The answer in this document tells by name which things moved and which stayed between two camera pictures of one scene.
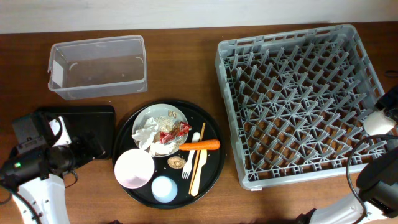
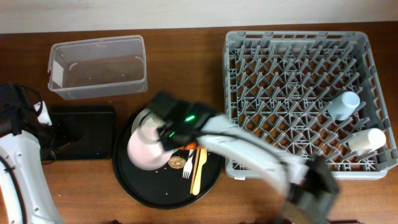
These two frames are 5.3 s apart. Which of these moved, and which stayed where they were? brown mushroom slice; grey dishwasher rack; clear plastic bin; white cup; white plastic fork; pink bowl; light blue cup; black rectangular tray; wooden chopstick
Moved: white cup; pink bowl; light blue cup
Stayed: white plastic fork; grey dishwasher rack; wooden chopstick; black rectangular tray; clear plastic bin; brown mushroom slice
